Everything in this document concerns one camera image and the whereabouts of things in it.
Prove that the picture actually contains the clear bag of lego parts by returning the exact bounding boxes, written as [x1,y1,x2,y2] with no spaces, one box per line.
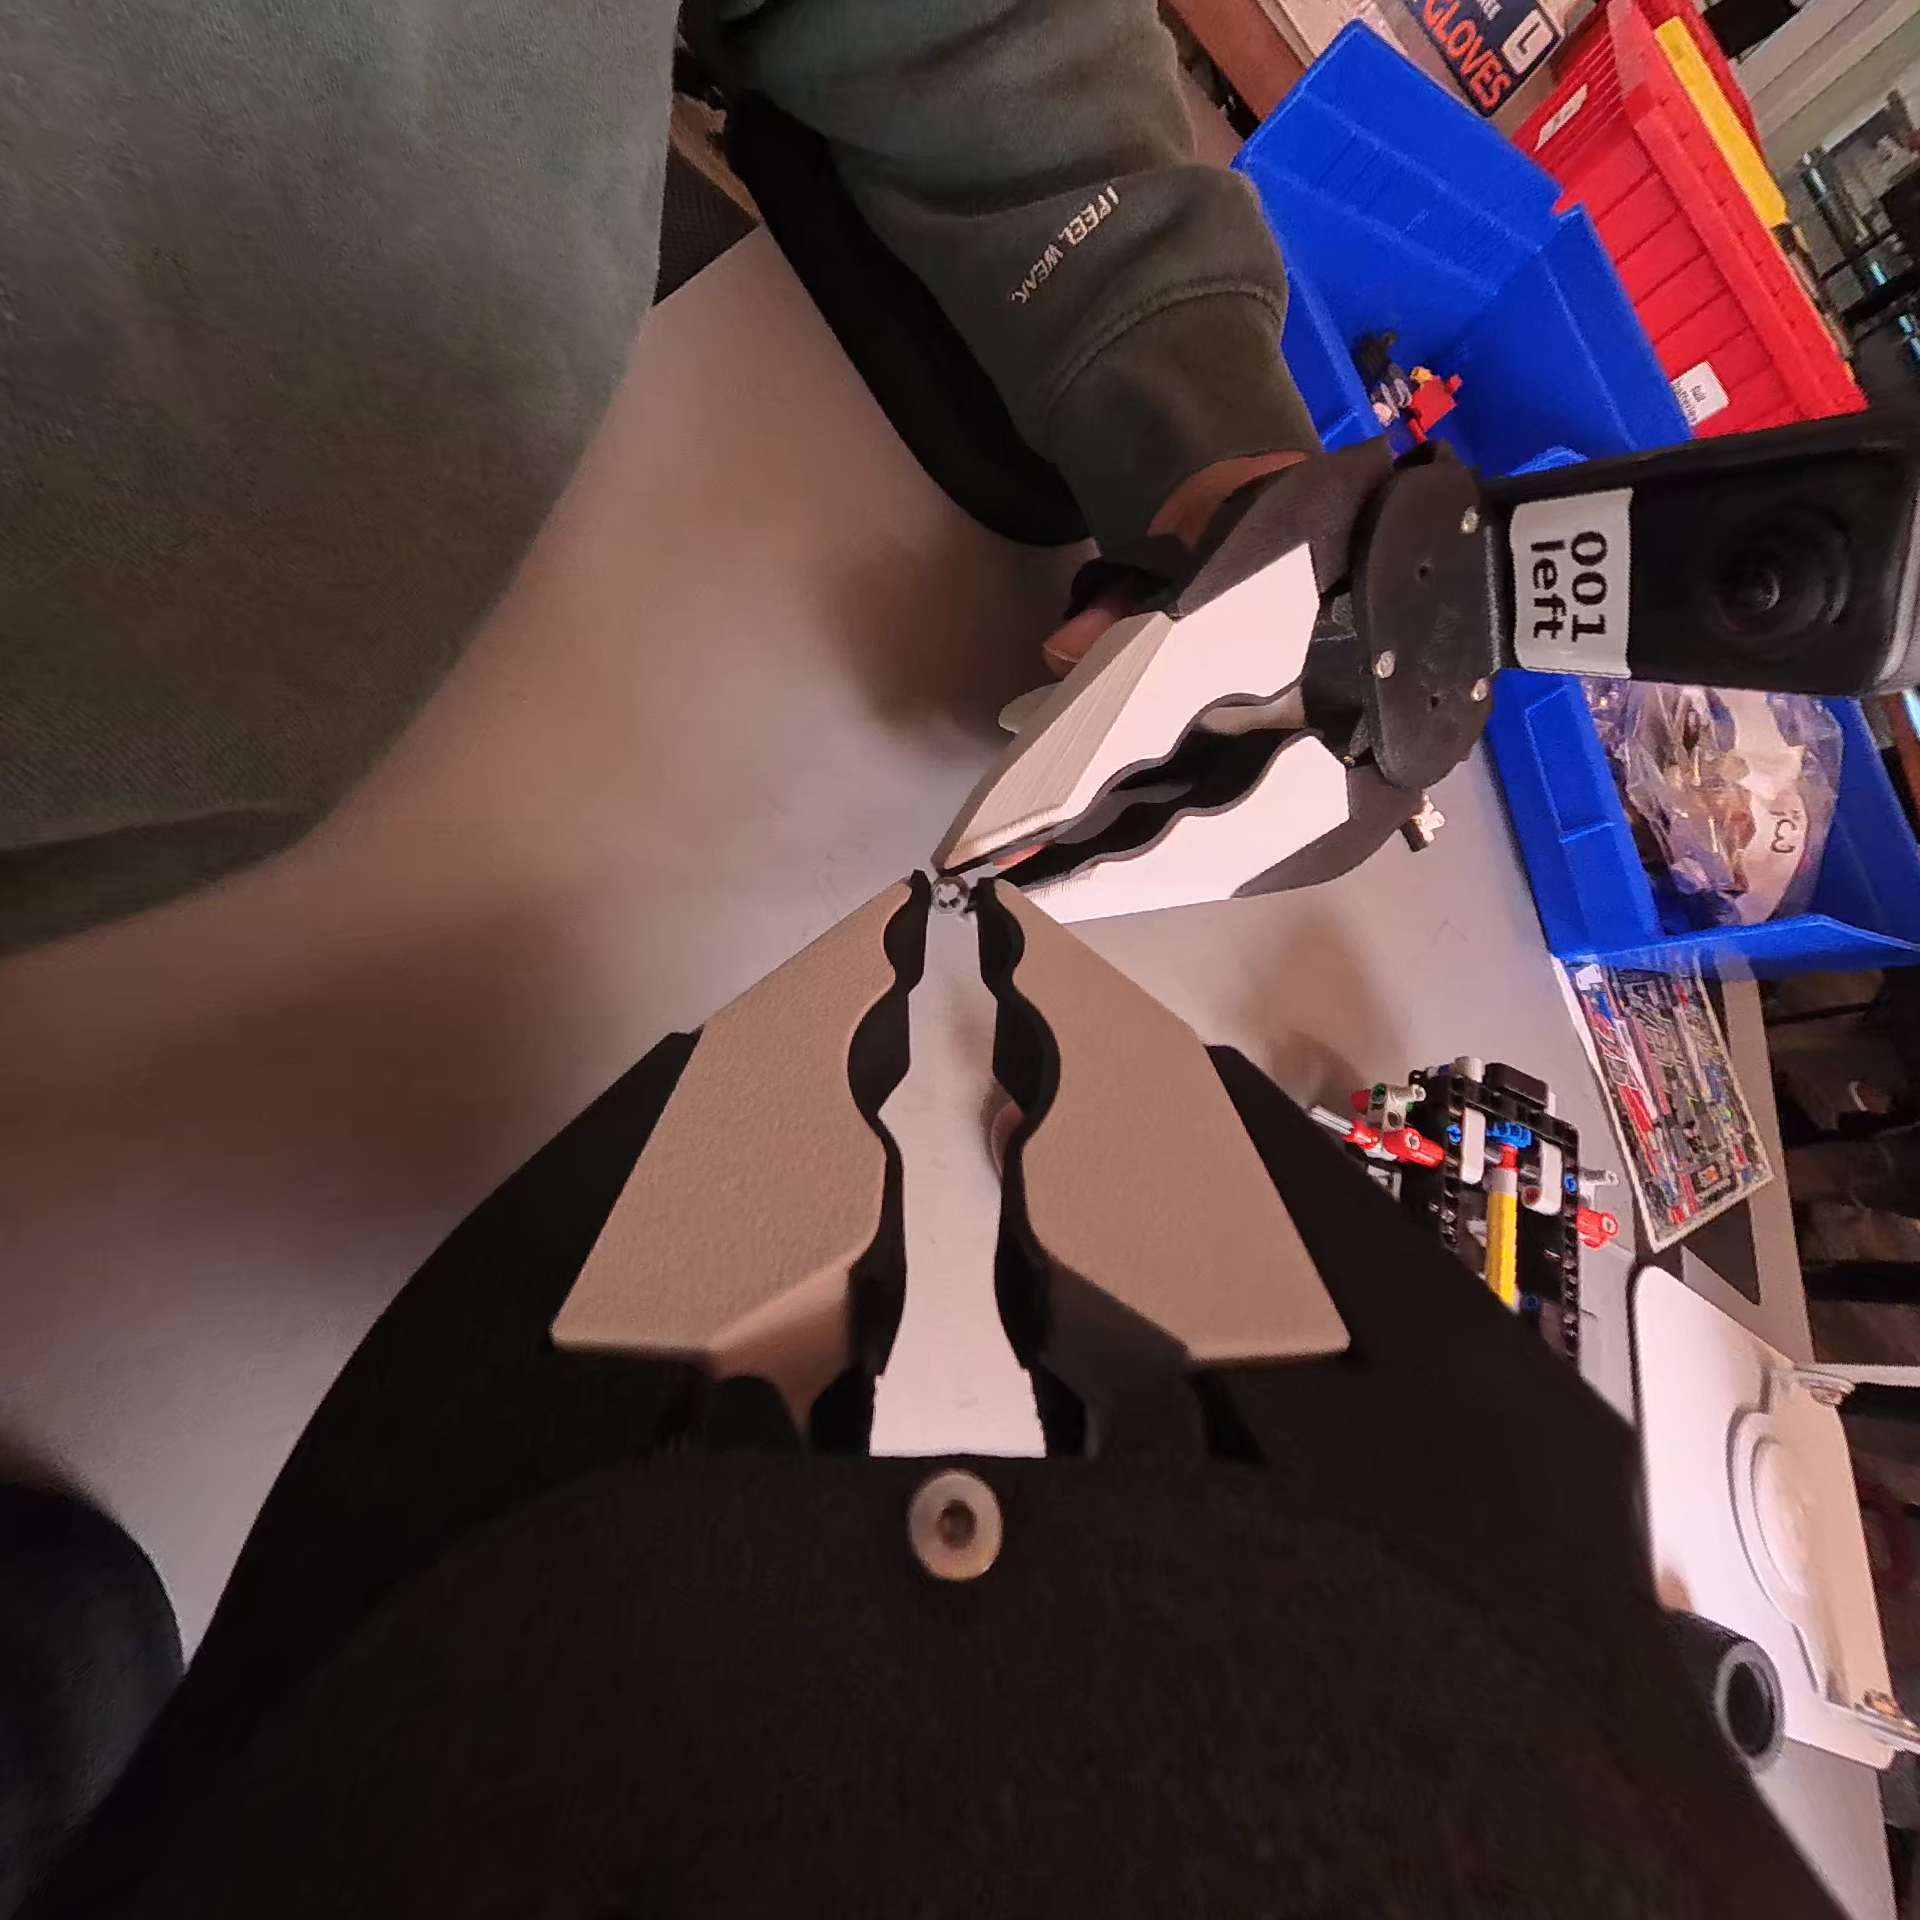
[1581,673,1847,931]

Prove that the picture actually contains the small coloured lego pieces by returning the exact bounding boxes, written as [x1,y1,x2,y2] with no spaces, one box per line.
[1354,332,1467,443]

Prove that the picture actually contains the white plastic tray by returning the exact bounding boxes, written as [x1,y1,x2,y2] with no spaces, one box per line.
[1626,1264,1920,1771]

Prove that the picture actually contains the person's green sweatshirt torso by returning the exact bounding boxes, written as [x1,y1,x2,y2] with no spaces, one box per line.
[0,0,684,954]

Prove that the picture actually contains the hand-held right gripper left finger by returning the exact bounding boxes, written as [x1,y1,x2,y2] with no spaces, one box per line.
[547,874,919,1434]

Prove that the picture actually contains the lego instruction booklet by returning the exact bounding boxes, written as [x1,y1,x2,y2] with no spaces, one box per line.
[1566,959,1775,1254]

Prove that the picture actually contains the black lego tyre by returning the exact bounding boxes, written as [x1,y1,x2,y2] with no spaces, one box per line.
[1671,1611,1787,1779]

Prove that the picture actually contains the red storage bin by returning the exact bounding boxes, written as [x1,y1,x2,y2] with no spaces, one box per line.
[1506,0,1870,443]

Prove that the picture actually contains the person's left hand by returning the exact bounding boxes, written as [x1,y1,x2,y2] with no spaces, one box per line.
[1038,446,1313,680]

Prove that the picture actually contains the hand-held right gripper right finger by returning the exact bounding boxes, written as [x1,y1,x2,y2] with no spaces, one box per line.
[972,877,1356,1453]

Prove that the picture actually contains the lego car chassis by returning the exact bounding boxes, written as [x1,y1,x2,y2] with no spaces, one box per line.
[1307,1055,1626,1367]

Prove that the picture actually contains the person's left forearm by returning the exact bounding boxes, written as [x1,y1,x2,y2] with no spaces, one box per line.
[682,0,1325,564]

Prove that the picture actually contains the blue storage bin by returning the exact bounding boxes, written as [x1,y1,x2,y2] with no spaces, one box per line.
[1230,17,1697,498]
[1475,660,1920,980]

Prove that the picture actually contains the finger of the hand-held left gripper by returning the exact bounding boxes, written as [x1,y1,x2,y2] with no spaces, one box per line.
[929,542,1329,879]
[1026,731,1359,923]

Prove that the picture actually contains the blue printed cardboard box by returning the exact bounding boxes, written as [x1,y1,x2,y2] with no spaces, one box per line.
[1401,0,1561,120]

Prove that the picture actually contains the person's leg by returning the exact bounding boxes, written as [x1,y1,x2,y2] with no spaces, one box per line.
[0,1475,186,1909]

